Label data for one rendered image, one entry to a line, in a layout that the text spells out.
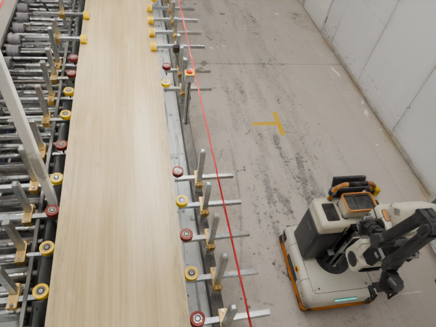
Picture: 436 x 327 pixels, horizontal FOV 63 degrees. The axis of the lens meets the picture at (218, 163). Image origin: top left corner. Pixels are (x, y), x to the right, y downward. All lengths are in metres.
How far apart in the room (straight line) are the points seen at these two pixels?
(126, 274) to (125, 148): 0.95
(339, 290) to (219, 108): 2.49
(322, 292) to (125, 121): 1.99
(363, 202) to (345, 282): 0.71
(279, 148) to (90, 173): 2.28
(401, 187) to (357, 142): 0.73
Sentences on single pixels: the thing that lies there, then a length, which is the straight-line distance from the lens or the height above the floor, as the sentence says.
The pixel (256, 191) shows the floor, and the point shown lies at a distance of 3.62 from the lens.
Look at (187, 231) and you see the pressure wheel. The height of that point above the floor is 0.90.
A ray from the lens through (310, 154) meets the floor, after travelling 4.16.
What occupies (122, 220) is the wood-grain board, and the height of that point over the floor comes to 0.90.
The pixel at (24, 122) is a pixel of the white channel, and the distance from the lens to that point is 2.00.
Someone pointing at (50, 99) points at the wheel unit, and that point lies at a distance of 3.21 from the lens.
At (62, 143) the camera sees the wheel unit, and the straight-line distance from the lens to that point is 2.73.
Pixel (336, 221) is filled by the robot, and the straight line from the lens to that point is 2.64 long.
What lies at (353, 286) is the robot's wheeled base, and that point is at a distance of 3.09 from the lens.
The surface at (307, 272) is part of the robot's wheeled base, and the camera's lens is 2.99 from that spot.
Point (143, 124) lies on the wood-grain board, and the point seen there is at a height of 0.90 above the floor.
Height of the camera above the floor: 2.84
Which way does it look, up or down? 49 degrees down
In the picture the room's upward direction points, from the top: 11 degrees clockwise
